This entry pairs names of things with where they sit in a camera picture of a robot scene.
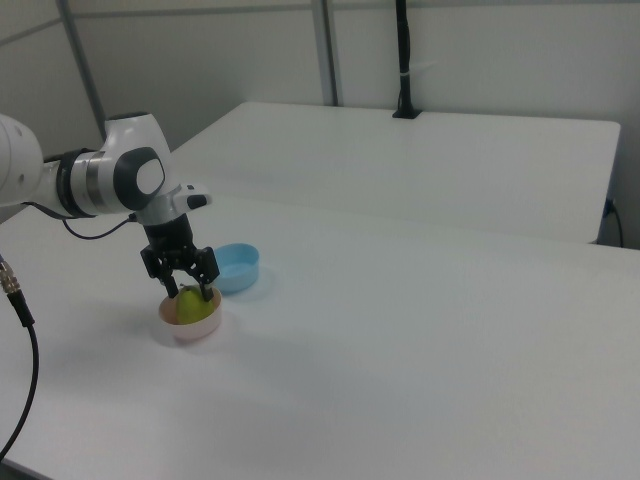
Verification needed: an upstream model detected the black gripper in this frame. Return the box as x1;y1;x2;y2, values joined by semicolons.
139;213;222;304

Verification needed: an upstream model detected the green pear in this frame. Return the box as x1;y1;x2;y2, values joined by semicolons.
174;285;215;326

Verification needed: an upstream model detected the blue plastic bowl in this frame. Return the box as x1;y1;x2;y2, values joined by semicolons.
213;242;262;294

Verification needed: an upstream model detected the pink plastic bowl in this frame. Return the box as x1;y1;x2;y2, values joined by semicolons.
157;285;223;347

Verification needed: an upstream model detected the white background table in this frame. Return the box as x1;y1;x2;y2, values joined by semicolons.
169;101;622;246

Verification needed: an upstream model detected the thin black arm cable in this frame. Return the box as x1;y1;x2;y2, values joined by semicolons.
21;199;139;241

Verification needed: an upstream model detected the black cable with metal connector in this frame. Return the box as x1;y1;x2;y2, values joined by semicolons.
0;252;41;460

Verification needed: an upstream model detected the grey metal frame post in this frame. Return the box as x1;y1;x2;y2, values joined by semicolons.
56;0;109;147
311;0;347;107

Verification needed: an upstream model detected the black camera pole with base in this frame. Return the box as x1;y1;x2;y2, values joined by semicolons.
391;0;424;120

